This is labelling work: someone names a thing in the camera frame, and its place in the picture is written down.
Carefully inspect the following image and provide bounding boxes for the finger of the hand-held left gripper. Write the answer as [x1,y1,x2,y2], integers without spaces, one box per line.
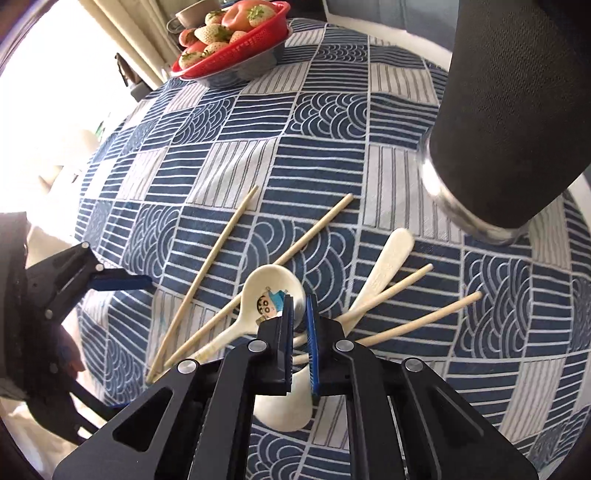
[28,388,127,444]
[25,241,154,333]

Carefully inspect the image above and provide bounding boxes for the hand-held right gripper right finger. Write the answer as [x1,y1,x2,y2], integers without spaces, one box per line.
[304,294,539,480]

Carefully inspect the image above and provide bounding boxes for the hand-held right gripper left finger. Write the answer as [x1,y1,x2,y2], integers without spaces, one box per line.
[53,294,295,480]

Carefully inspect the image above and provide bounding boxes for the cream spoon with cartoon print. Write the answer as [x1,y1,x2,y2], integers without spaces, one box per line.
[185,264,306,366]

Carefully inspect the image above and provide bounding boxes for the wooden chopstick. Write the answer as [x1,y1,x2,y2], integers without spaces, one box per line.
[293,263,435,348]
[154,193,355,376]
[292,291,484,365]
[145,185,260,385]

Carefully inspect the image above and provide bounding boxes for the plain cream spoon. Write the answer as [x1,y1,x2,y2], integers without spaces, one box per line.
[253,227,415,433]

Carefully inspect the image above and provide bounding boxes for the black mesh utensil holder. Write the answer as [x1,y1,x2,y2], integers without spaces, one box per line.
[418,0,591,246]

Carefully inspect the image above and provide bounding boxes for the blue white patterned tablecloth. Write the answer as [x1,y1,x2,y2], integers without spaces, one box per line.
[74,18,591,472]

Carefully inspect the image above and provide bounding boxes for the beige curtain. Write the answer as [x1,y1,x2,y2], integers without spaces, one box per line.
[78,0,185,90]

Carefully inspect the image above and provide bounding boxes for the pile of white strawberries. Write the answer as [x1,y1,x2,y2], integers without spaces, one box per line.
[179,0,278,70]

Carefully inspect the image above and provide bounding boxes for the metal bowl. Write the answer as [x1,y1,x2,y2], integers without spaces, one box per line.
[194,27,294,89]

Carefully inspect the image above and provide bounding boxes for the metal cup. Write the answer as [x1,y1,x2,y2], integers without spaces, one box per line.
[166,0,228,34]

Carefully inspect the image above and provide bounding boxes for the red plastic basket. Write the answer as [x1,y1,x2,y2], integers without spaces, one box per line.
[171,0,293,79]

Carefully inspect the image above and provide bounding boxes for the grey chair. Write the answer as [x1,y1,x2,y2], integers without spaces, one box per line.
[323,0,462,51]

